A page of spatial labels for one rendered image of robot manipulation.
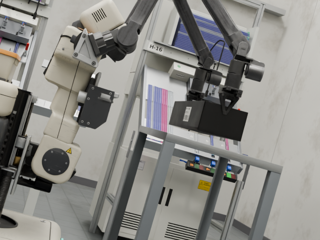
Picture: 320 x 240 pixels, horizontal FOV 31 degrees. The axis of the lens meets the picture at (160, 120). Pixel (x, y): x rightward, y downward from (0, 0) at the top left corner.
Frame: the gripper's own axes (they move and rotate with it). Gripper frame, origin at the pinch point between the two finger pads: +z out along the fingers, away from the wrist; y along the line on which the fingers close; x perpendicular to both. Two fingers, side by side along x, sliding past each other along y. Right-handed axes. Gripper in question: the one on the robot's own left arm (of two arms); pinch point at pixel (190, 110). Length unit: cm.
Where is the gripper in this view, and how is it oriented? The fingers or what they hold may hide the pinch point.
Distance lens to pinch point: 273.0
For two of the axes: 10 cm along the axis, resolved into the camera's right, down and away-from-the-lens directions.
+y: -1.6, -0.4, 9.9
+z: -2.6, 9.6, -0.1
